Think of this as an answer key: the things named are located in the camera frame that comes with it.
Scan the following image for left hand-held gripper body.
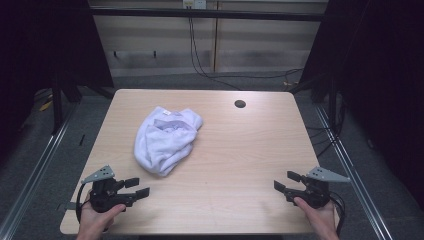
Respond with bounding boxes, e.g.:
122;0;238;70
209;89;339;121
81;164;137;214

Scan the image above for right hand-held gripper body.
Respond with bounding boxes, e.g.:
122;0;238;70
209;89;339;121
285;166;352;210

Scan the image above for white towel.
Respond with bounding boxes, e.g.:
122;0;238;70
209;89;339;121
133;105;204;177

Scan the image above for person's right hand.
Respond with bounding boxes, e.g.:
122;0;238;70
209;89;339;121
293;196;341;240

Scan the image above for person's left hand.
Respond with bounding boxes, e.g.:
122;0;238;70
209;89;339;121
76;199;127;240

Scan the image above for grey tape strip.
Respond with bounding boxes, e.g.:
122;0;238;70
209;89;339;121
57;201;78;212

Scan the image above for black metal stand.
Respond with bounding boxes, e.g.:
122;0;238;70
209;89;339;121
50;74;65;135

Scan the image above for yellow floor object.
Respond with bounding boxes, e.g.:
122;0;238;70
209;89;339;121
39;99;54;113

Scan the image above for dark curtain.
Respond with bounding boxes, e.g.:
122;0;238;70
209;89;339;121
298;0;424;209
0;0;115;164

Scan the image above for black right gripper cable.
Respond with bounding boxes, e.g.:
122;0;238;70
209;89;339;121
329;190;347;236

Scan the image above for metal floor rail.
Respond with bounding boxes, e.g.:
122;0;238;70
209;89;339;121
0;101;81;240
313;103;395;240

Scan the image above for black floor cables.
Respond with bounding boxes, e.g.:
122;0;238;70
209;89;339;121
305;124;339;158

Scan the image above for black hanging wall cable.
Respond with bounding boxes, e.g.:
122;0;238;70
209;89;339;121
187;15;305;91

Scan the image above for black horizontal frame bar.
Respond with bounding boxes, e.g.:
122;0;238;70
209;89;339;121
89;7;328;22

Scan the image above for white wall socket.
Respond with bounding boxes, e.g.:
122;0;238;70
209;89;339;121
182;0;208;10

